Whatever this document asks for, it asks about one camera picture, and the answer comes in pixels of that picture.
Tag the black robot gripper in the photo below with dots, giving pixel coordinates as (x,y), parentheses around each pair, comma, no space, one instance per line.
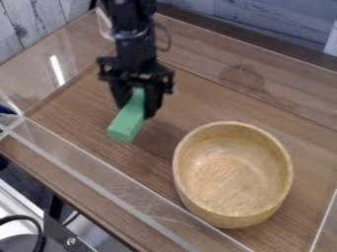
(134,68)

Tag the green rectangular block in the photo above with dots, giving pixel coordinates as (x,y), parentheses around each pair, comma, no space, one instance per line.
(128,120)

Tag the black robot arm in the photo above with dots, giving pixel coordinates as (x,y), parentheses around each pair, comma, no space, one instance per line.
(132,15)

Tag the brown wooden bowl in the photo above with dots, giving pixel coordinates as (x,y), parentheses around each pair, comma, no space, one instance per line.
(233,173)

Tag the blue object at left edge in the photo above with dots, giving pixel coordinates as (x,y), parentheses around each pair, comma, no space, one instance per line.
(7,110)

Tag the black metal table leg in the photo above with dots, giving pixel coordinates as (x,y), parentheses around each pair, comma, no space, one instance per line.
(51,218)

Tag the clear acrylic corner bracket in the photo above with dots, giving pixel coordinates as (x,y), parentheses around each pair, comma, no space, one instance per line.
(104,25)

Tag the clear acrylic tray wall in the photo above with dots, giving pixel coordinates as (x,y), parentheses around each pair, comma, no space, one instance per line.
(119,182)

